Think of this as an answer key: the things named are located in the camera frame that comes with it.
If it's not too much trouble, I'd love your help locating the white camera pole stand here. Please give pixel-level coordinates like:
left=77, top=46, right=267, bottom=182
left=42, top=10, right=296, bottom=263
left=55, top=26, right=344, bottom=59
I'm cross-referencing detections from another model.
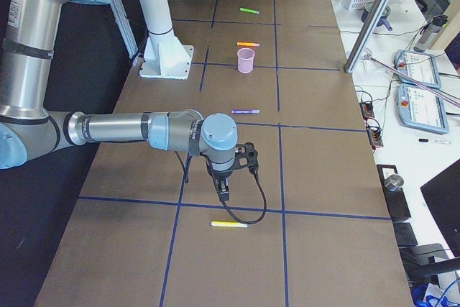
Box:
left=139, top=0, right=194, bottom=80

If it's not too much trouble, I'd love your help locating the grey water bottle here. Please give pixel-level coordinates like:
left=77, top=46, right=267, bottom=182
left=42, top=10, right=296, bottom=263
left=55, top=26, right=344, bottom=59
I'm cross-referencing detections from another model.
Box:
left=413, top=14, right=449, bottom=52

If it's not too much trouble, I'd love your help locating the teach pendant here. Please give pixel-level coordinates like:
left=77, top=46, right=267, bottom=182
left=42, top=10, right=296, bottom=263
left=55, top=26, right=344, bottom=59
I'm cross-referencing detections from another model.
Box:
left=397, top=83, right=449, bottom=134
left=394, top=50, right=441, bottom=89

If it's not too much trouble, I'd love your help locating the blue bowl with handle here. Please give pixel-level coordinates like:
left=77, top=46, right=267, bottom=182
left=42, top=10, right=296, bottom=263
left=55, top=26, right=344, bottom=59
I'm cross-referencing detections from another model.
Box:
left=360, top=1, right=393, bottom=32

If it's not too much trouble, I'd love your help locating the lower teach pendant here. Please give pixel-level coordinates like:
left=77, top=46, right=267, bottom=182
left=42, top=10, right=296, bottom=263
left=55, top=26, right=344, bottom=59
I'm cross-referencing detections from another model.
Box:
left=397, top=83, right=449, bottom=134

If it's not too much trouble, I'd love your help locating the black monitor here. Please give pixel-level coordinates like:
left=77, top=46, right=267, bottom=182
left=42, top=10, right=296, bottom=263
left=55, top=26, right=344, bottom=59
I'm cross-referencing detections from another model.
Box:
left=421, top=162, right=459, bottom=257

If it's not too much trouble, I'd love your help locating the blue plastic bag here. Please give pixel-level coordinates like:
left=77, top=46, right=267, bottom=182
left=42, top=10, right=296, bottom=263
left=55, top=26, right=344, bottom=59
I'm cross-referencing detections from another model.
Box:
left=411, top=278, right=459, bottom=307

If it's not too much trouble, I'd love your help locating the right black braided cable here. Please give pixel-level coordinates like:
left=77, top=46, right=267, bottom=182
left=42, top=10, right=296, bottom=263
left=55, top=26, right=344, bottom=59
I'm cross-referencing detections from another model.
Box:
left=174, top=151, right=267, bottom=225

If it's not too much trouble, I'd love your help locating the yellow highlighter pen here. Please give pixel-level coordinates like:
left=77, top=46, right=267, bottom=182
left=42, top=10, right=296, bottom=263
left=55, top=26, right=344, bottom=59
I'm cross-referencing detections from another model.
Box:
left=211, top=221, right=248, bottom=229

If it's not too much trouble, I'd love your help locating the small steel cup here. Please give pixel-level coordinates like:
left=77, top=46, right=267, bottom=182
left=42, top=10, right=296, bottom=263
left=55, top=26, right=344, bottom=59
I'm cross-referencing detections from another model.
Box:
left=383, top=174, right=404, bottom=192

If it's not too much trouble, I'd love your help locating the aluminium profile post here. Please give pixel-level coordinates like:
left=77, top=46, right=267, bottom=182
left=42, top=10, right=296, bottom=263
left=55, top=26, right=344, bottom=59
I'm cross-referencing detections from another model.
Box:
left=344, top=0, right=389, bottom=73

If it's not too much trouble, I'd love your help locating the black box on desk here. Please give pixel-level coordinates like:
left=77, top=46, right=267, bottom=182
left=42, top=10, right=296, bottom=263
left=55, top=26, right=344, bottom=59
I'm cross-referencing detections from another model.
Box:
left=377, top=164, right=411, bottom=222

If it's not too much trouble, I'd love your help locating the pink mesh pen holder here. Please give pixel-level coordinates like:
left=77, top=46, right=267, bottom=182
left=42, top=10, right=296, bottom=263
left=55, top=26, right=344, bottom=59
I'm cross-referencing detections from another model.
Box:
left=237, top=47, right=255, bottom=74

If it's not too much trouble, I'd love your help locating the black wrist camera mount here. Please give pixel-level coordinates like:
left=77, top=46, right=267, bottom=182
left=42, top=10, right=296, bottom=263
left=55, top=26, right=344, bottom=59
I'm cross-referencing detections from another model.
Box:
left=233, top=142, right=259, bottom=175

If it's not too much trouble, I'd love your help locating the purple highlighter pen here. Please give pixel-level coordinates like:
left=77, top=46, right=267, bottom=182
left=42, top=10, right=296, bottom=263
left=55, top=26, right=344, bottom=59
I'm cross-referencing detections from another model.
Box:
left=231, top=109, right=260, bottom=114

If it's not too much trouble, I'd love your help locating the upper orange connector board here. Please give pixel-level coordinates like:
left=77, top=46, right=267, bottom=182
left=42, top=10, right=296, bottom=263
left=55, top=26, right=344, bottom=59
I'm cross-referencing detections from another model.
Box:
left=359, top=101, right=374, bottom=119

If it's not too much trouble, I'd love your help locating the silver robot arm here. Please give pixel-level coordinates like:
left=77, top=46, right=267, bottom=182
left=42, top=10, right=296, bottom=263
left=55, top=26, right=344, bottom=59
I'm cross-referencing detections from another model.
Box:
left=1, top=0, right=240, bottom=201

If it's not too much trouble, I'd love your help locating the orange highlighter pen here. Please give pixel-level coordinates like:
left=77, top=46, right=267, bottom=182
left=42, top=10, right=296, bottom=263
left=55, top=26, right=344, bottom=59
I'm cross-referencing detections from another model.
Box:
left=236, top=42, right=260, bottom=47

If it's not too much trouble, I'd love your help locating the black marker pen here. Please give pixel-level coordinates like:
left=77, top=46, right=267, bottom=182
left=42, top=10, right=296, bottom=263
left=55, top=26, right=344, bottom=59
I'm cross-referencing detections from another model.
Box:
left=418, top=138, right=451, bottom=145

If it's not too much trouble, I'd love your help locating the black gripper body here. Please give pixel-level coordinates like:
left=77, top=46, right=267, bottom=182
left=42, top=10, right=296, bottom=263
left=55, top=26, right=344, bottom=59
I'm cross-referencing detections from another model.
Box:
left=207, top=163, right=232, bottom=187

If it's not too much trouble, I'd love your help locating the upper teach pendant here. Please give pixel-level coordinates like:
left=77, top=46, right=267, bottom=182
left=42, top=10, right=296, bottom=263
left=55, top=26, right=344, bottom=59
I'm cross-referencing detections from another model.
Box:
left=394, top=50, right=441, bottom=89

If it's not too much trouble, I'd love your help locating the lower orange connector board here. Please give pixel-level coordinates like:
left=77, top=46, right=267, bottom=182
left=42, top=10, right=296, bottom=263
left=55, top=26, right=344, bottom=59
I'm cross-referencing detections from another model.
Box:
left=366, top=127, right=384, bottom=150

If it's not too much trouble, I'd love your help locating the orange connector board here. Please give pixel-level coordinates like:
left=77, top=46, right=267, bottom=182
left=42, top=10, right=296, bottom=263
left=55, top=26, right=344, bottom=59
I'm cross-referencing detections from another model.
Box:
left=359, top=101, right=374, bottom=119
left=366, top=127, right=384, bottom=150

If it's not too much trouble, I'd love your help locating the green highlighter pen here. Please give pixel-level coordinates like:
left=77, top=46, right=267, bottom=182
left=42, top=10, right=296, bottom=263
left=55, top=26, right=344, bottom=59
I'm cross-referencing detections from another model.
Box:
left=239, top=7, right=260, bottom=14

